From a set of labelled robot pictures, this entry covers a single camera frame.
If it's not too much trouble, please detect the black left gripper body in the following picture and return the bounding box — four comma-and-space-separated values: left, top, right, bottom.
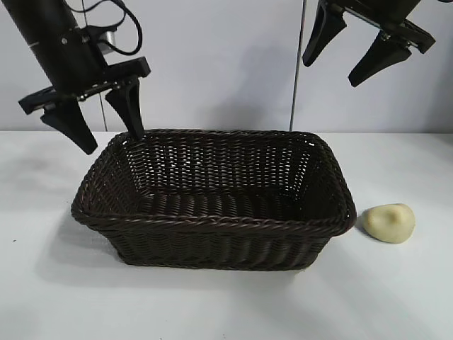
18, 26, 153, 115

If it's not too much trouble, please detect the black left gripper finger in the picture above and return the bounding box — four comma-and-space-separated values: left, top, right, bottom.
105, 80, 145, 140
40, 98, 99, 156

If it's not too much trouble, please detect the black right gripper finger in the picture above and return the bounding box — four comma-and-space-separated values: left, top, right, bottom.
347, 32, 413, 88
302, 2, 348, 68

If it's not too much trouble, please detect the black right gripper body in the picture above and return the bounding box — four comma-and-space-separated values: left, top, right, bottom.
316, 0, 437, 55

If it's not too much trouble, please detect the dark brown wicker basket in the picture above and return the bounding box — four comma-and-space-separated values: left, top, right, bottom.
70, 127, 357, 272

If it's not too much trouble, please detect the thin grey wire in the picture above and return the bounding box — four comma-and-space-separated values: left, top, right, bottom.
100, 91, 108, 132

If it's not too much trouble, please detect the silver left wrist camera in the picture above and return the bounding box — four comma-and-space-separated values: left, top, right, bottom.
92, 25, 120, 55

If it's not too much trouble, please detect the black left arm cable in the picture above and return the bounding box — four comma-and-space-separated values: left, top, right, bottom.
72, 0, 143, 58

